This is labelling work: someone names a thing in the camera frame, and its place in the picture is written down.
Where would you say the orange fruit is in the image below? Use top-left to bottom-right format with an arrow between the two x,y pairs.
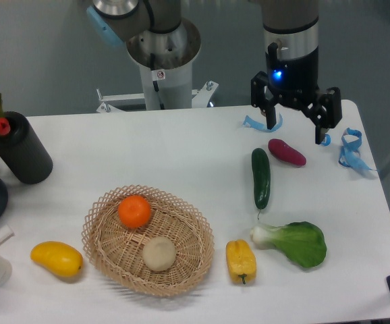
117,195 -> 152,229

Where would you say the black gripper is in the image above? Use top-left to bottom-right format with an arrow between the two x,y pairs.
251,42 -> 342,145

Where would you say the yellow bell pepper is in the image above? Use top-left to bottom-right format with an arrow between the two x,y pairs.
225,239 -> 257,285

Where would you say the blue round tag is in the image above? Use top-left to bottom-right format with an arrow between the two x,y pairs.
321,134 -> 331,146

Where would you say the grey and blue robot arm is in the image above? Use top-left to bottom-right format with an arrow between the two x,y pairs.
86,1 -> 342,144

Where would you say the blue ribbon lanyard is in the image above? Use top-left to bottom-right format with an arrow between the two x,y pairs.
337,128 -> 378,173

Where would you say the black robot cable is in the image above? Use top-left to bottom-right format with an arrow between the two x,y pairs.
149,53 -> 165,111

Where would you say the purple sweet potato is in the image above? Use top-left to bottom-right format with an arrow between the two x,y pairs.
268,138 -> 306,167

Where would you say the woven wicker basket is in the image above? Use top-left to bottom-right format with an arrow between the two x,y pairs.
82,185 -> 215,297

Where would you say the green cucumber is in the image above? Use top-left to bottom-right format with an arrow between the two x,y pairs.
251,148 -> 271,210

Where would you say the beige steamed bun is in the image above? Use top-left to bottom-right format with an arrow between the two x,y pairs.
142,236 -> 177,271

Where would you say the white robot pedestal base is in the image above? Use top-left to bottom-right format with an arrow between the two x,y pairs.
96,18 -> 219,113

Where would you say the green bok choy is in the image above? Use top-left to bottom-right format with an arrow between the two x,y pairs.
250,221 -> 327,269

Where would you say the yellow mango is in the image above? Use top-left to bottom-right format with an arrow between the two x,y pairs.
30,241 -> 84,277

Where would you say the blue ribbon strip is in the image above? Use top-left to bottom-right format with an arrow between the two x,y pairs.
242,115 -> 283,133

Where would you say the black cylindrical vase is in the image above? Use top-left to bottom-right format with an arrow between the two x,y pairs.
0,111 -> 53,184

